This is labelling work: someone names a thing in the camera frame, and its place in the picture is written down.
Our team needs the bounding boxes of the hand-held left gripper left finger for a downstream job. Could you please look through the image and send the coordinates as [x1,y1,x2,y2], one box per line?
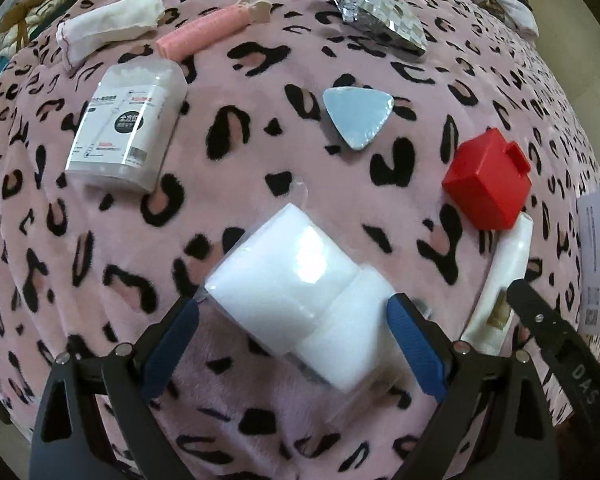
[29,296,201,480]

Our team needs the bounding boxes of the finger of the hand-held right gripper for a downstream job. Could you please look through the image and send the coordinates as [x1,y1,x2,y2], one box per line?
[507,279,600,441]

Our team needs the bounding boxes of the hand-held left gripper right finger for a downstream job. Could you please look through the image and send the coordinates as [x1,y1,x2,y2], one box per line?
[386,294,556,480]

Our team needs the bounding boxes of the white tube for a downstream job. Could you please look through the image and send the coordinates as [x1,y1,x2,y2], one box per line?
[460,211,535,348]

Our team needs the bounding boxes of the white foam blocks plastic pack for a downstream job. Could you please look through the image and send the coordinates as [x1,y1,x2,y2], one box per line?
[196,180,431,408]

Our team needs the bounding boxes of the red plastic box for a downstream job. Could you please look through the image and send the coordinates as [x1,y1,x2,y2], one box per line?
[441,127,532,231]

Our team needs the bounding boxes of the pink hair roller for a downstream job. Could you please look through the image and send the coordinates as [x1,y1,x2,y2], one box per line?
[155,0,273,63]

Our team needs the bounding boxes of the pink leopard print blanket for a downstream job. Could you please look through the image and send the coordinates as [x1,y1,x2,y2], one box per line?
[0,0,600,480]

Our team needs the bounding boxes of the clear cotton swab box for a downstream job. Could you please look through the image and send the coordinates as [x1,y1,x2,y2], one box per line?
[64,58,188,193]

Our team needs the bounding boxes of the grey triangular pad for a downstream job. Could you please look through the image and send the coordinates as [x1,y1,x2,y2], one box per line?
[322,86,397,151]

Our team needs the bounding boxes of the white cloth pouch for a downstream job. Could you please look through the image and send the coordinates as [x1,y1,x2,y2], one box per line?
[56,0,165,68]

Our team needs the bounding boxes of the silver mosaic pouch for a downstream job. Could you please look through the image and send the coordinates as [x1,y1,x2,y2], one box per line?
[312,0,427,56]

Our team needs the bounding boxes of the cream woven bag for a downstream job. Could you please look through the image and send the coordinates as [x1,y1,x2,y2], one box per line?
[0,0,76,61]

